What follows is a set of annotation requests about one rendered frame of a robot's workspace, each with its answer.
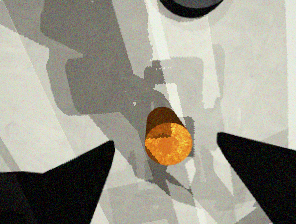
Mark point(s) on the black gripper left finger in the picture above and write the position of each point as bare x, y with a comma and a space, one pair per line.
66, 194

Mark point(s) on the orange knob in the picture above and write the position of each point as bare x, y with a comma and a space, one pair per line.
167, 141

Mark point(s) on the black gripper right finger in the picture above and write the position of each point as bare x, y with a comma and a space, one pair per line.
267, 170

